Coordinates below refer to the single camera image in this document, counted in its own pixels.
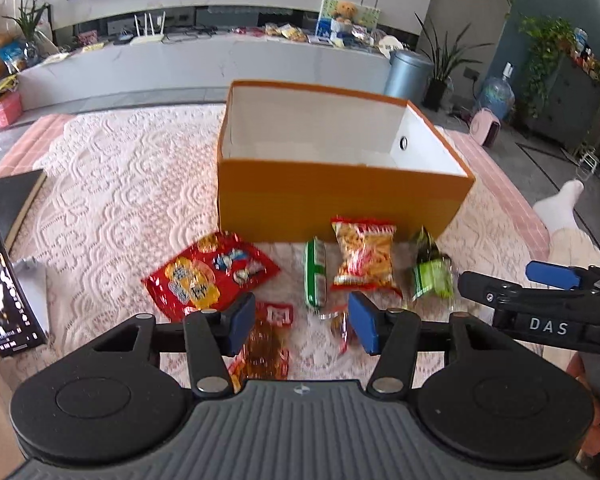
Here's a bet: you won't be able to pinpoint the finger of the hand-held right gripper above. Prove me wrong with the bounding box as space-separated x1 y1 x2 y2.
525 260 600 293
456 270 598 319

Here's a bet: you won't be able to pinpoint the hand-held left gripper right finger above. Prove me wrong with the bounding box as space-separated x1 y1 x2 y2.
347 291 507 395

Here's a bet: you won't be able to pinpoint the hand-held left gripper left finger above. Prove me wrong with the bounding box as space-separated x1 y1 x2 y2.
92 292 257 399

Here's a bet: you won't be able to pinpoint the small red snack packet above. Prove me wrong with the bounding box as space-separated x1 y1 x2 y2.
320 305 362 358

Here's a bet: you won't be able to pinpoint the clear orange snack packet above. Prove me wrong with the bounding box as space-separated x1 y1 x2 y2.
227 301 295 395

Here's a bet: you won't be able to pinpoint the dark green snack packet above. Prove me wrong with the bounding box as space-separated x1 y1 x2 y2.
411 226 456 302

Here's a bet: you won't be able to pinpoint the red yellow chips packet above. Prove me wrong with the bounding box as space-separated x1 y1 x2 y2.
328 216 404 297

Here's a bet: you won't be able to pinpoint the large red candy bag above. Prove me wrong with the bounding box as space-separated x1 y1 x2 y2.
141 230 282 324

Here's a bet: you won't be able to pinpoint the green sausage packet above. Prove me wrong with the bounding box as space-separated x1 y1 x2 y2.
302 236 329 312

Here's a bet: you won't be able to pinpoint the orange cardboard box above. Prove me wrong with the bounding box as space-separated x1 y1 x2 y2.
216 80 476 244

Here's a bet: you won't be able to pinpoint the person's right hand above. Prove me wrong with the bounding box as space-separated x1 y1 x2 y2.
566 355 600 457

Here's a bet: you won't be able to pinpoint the person's cream pants leg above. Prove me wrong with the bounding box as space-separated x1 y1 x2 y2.
545 227 600 273

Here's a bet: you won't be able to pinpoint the person's white sock foot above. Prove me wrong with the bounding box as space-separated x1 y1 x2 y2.
532 180 586 249

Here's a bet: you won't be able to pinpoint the grey cabinet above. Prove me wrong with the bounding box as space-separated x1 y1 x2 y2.
522 52 600 152

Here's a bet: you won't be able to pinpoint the blue water bottle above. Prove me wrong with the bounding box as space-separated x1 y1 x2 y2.
480 62 517 122

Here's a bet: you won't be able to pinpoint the tall potted plant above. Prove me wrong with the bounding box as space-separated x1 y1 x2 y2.
414 12 481 112

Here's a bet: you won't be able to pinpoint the grey tablet stand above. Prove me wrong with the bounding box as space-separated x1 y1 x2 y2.
11 256 52 336

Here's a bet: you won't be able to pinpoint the grey blue trash bin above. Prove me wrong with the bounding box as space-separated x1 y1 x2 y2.
384 50 435 107

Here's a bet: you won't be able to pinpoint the green ivy plant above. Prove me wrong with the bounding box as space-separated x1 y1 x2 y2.
517 15 600 122

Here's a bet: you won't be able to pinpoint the white round item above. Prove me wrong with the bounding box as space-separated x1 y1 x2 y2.
378 34 406 56

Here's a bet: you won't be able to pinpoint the long white tv console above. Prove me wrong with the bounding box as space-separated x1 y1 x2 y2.
17 2 407 112

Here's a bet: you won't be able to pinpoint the black book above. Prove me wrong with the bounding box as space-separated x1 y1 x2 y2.
0 169 48 254

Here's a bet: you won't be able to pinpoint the green picture board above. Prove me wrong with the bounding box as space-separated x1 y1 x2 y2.
316 0 384 44

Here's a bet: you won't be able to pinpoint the pile of snack packets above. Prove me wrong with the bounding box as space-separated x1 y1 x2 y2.
262 22 311 44

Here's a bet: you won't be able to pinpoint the white router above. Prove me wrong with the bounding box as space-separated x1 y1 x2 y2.
130 11 169 46

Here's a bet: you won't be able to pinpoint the brown teddy bear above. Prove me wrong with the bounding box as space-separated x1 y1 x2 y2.
329 1 357 27

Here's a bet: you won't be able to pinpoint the pink boxes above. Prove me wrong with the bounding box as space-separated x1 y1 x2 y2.
0 91 24 132

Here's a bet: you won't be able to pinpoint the thin leafy potted plant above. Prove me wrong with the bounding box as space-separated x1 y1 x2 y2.
2 0 57 56

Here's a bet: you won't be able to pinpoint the white wire rack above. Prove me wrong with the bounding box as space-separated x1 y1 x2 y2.
572 142 600 181

